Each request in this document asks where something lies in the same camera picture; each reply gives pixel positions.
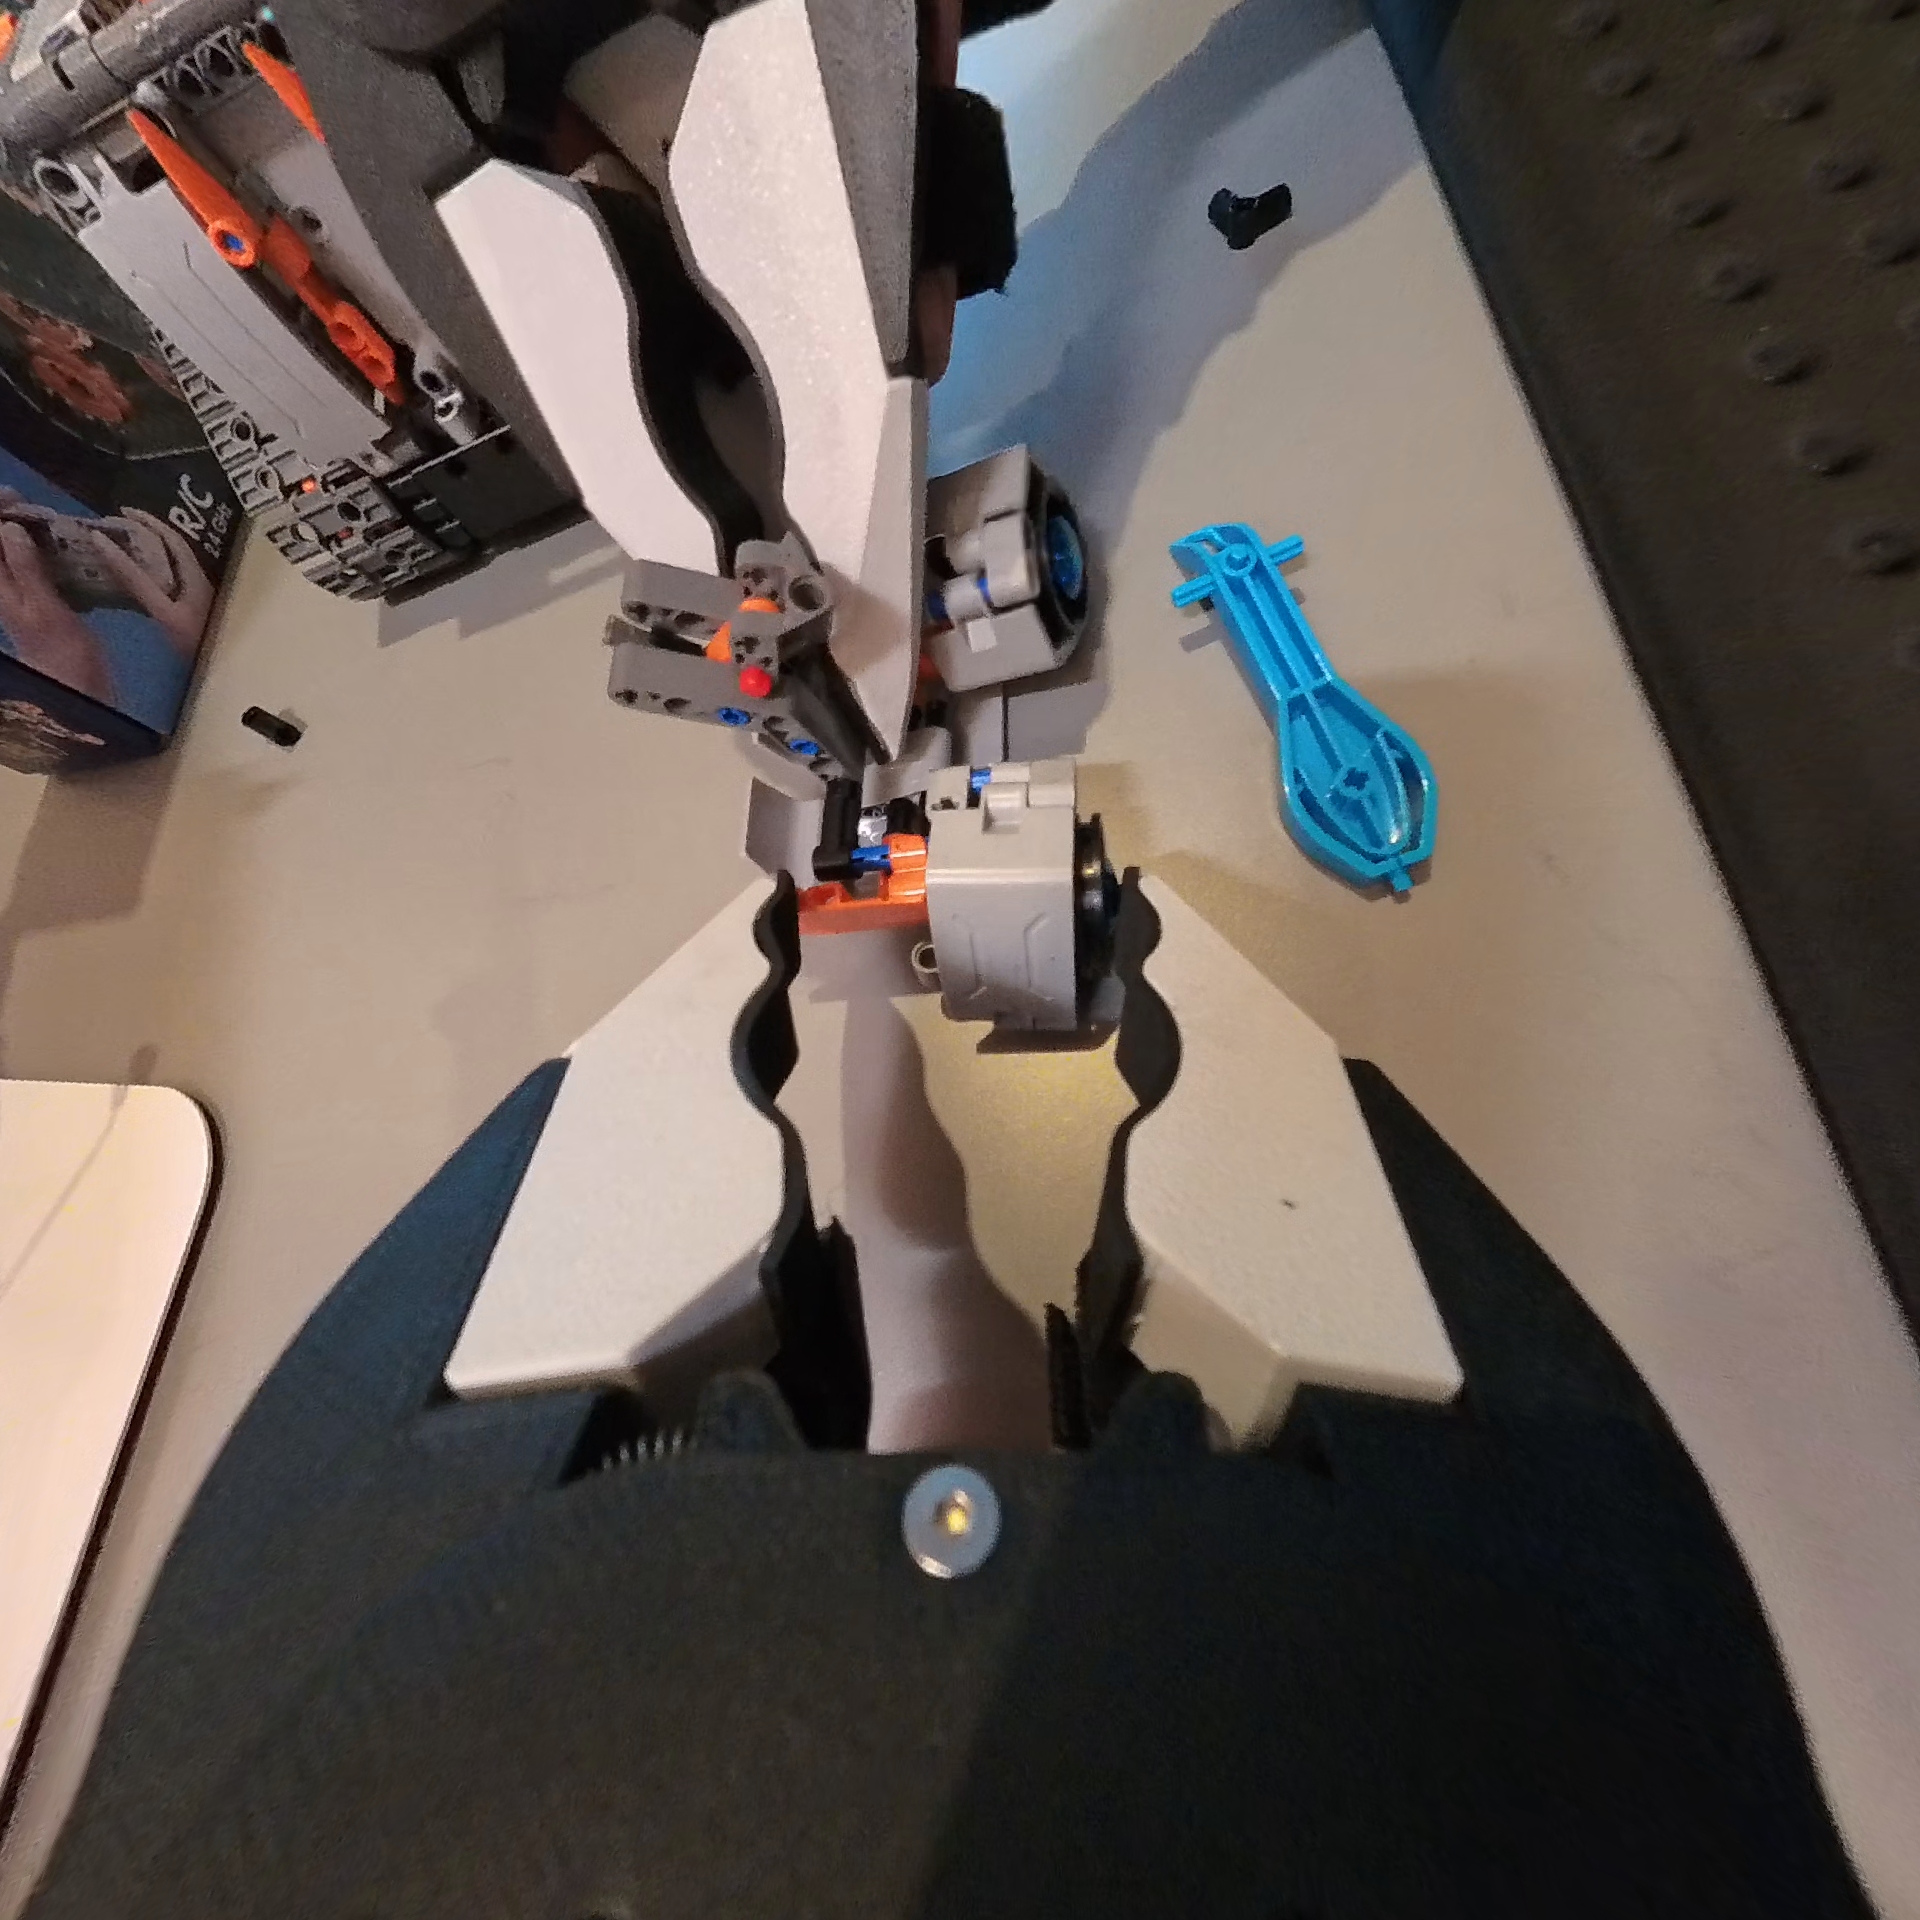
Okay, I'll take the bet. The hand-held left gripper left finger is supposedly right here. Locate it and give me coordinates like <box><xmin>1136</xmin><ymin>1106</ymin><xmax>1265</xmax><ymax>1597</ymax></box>
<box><xmin>445</xmin><ymin>888</ymin><xmax>848</xmax><ymax>1406</ymax></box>

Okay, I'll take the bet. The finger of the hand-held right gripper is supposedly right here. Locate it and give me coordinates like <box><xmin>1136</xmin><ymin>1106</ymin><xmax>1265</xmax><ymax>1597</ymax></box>
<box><xmin>436</xmin><ymin>158</ymin><xmax>819</xmax><ymax>751</ymax></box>
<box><xmin>668</xmin><ymin>0</ymin><xmax>933</xmax><ymax>736</ymax></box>

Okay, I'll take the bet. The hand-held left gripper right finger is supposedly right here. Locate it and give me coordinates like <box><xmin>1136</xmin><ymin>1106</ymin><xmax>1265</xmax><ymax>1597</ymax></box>
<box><xmin>1075</xmin><ymin>895</ymin><xmax>1466</xmax><ymax>1413</ymax></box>

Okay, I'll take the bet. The grey orange tracked toy robot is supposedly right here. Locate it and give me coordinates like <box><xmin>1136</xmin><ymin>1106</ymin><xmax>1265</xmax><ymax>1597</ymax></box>
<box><xmin>0</xmin><ymin>0</ymin><xmax>602</xmax><ymax>602</ymax></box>

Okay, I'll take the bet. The grey orange toy robot arm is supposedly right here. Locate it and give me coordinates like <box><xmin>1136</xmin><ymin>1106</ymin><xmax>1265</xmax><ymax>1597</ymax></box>
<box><xmin>916</xmin><ymin>450</ymin><xmax>1099</xmax><ymax>685</ymax></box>
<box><xmin>795</xmin><ymin>751</ymin><xmax>1136</xmax><ymax>1039</ymax></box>

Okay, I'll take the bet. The blue plastic brick separator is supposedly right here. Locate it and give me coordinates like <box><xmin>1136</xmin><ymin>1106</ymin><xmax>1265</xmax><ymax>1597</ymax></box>
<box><xmin>1171</xmin><ymin>525</ymin><xmax>1441</xmax><ymax>895</ymax></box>

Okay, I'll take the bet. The blue robot kit box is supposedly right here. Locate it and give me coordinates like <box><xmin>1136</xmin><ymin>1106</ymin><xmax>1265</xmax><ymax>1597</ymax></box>
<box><xmin>0</xmin><ymin>181</ymin><xmax>243</xmax><ymax>778</ymax></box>

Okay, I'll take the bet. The white articulated holder stand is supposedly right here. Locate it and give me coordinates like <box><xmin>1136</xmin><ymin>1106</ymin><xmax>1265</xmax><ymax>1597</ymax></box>
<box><xmin>0</xmin><ymin>1082</ymin><xmax>221</xmax><ymax>1800</ymax></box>

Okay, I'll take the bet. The black perforated foam mat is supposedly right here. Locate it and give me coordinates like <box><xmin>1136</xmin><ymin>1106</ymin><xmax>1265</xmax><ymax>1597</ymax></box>
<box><xmin>1397</xmin><ymin>0</ymin><xmax>1920</xmax><ymax>1336</ymax></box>

